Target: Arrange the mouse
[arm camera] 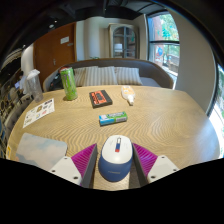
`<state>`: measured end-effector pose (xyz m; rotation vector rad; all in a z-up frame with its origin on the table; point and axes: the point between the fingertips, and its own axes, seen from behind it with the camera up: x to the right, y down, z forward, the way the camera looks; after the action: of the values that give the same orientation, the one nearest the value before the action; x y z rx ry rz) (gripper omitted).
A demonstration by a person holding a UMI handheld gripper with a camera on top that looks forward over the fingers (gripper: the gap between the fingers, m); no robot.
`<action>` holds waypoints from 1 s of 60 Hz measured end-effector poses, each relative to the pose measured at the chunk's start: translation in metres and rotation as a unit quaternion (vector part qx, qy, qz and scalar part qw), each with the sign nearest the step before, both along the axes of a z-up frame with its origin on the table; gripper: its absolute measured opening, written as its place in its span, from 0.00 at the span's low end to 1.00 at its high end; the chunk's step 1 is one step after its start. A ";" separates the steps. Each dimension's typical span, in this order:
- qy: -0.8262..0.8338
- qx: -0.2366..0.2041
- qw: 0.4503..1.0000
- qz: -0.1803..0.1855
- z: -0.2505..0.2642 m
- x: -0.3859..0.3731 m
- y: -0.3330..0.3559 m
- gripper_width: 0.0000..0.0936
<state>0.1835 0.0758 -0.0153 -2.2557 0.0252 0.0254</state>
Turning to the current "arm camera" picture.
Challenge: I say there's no black bag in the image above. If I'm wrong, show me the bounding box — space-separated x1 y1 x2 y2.
49 66 66 92

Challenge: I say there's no black box with orange print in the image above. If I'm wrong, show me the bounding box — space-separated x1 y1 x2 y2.
88 89 114 109

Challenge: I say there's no small white tube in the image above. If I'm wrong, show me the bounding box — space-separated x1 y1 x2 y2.
120 85 136 106

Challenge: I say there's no white and blue computer mouse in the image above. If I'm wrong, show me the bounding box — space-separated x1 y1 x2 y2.
97 134 134 183

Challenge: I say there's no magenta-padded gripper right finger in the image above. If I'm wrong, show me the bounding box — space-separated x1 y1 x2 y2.
131 142 180 187

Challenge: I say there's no green and blue small pack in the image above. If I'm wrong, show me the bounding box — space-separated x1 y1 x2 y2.
98 111 129 127

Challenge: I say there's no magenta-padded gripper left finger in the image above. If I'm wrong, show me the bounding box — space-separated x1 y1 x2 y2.
49 143 99 189

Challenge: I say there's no grey curved sofa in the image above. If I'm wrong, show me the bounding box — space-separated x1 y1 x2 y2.
42 58 175 93

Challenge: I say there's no glass door cabinet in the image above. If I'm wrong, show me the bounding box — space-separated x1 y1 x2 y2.
108 23 140 60

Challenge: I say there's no cloud print mouse pad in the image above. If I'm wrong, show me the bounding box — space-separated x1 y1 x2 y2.
15 132 68 171

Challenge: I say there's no brown wooden door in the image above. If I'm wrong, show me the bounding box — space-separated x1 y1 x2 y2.
33 22 78 85

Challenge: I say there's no black framed window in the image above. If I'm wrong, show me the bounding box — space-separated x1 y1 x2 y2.
147 12 181 79

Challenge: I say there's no curved side window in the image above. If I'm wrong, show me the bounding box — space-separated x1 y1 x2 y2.
208 63 224 148

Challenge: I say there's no striped cushion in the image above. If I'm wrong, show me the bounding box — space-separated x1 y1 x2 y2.
73 66 88 88
83 65 118 87
114 66 144 86

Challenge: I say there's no white sticker sheet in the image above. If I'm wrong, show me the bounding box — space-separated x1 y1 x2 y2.
22 98 56 129

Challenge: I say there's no clear shaker bottle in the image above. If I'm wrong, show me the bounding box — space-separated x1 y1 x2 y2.
25 69 44 103

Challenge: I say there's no green drink can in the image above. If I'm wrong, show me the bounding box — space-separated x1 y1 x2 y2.
59 66 79 102

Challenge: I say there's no white door sign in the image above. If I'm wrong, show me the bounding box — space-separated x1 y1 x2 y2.
60 35 71 45

